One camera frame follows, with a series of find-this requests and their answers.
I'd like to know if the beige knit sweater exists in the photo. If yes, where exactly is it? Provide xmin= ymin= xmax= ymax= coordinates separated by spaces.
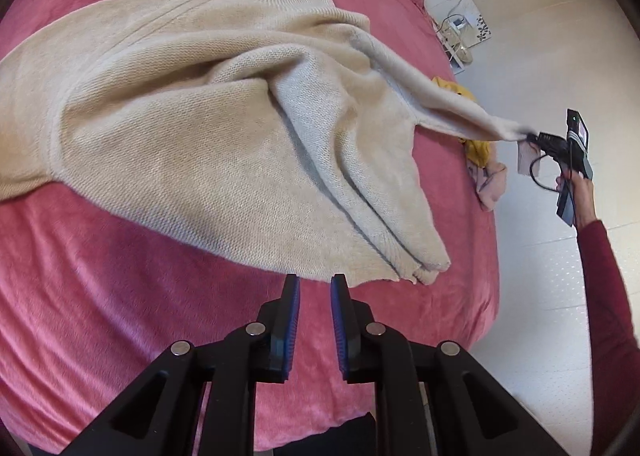
xmin=1 ymin=0 xmax=528 ymax=285

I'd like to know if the person right forearm red sleeve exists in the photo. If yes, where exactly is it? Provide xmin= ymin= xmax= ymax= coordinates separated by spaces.
xmin=577 ymin=220 xmax=639 ymax=455

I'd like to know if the person right hand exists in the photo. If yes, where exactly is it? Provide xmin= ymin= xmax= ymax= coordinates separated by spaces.
xmin=556 ymin=169 xmax=598 ymax=231

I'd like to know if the yellow garment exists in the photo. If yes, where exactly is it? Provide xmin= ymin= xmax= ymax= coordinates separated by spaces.
xmin=432 ymin=76 xmax=494 ymax=170

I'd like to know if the pink garment at bed edge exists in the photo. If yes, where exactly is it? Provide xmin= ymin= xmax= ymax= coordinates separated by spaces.
xmin=466 ymin=161 xmax=508 ymax=212

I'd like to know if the white bedside table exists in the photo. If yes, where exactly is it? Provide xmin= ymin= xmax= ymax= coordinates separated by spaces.
xmin=432 ymin=0 xmax=492 ymax=74

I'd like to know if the pink bed blanket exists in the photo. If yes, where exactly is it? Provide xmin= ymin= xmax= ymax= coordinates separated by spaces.
xmin=1 ymin=0 xmax=499 ymax=453

